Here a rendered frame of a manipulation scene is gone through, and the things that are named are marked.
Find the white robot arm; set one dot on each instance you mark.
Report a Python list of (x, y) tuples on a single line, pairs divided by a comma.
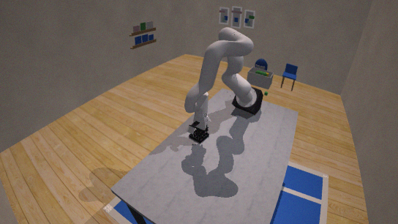
[(198, 96)]

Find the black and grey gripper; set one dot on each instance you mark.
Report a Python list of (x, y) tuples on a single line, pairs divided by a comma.
[(204, 124)]

